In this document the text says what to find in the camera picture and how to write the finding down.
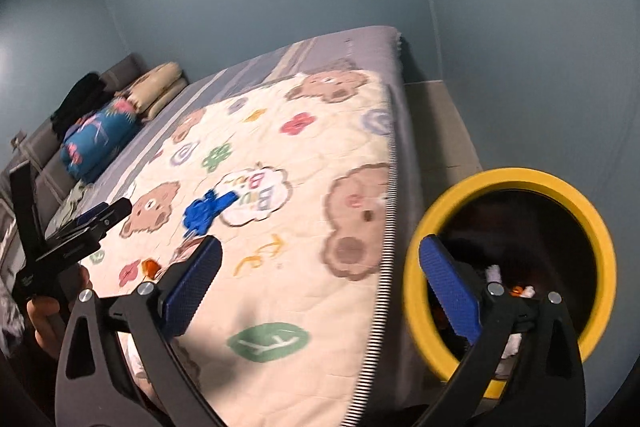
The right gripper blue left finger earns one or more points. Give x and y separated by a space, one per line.
93 383

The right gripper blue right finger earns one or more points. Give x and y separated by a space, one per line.
546 386

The cream cartoon bear quilt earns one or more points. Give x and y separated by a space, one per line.
260 226

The black clothing pile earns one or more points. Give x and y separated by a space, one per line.
87 95

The grey bed headboard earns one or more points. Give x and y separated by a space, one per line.
42 148

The beige folded blanket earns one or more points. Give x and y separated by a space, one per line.
154 90

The orange peel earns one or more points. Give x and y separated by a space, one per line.
151 269

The blue rubber glove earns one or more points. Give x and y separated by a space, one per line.
201 213

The green patterned small cloth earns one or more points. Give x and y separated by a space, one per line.
70 207

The left hand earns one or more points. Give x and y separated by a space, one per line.
39 311

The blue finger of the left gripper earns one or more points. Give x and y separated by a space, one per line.
90 214

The blue floral folded blanket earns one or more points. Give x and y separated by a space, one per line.
91 147

